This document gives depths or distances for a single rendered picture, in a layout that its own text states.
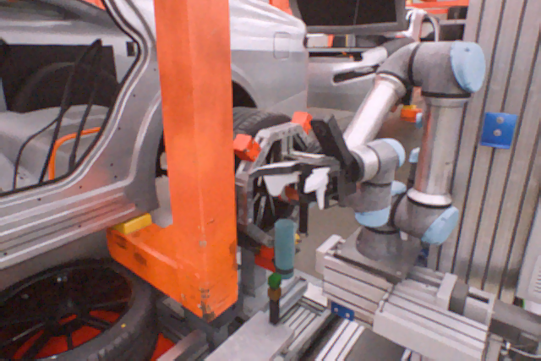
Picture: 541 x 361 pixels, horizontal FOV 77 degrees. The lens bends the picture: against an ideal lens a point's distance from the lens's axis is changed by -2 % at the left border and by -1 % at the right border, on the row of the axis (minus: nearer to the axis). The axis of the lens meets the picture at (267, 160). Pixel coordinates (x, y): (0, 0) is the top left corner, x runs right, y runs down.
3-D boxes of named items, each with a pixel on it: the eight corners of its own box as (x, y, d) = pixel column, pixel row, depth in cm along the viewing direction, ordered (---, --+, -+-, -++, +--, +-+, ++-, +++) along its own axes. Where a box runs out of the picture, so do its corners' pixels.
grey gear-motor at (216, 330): (192, 300, 196) (188, 247, 186) (248, 336, 172) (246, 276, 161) (166, 319, 183) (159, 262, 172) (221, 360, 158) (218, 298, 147)
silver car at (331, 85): (378, 82, 845) (384, 13, 797) (462, 87, 737) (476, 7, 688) (244, 107, 473) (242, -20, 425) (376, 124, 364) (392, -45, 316)
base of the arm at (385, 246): (408, 246, 115) (412, 219, 112) (394, 267, 103) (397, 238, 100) (365, 232, 124) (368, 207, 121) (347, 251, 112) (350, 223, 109)
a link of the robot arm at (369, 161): (377, 146, 69) (345, 143, 75) (363, 150, 66) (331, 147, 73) (378, 183, 70) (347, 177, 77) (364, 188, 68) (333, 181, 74)
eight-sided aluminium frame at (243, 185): (303, 215, 190) (307, 117, 173) (314, 218, 186) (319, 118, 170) (236, 259, 149) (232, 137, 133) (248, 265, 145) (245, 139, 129)
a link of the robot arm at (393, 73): (385, 33, 97) (297, 179, 88) (423, 32, 88) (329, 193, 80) (399, 62, 104) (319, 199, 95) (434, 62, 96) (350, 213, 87)
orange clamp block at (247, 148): (248, 144, 143) (237, 133, 136) (263, 148, 138) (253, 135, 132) (240, 159, 141) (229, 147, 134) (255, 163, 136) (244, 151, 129)
